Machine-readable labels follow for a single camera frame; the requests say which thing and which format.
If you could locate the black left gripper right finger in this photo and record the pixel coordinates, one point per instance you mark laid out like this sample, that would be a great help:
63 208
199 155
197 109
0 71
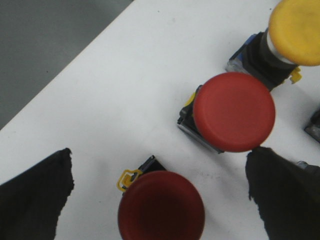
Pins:
287 195

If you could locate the yellow mushroom push button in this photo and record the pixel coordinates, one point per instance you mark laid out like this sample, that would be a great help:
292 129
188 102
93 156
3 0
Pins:
291 40

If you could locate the push button switch base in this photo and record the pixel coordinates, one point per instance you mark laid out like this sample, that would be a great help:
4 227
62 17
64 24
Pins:
313 126

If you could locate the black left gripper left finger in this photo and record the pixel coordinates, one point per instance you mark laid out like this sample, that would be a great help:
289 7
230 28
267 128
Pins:
31 202

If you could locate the red mushroom push button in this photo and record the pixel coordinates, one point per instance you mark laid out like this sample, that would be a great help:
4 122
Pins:
231 112
158 204

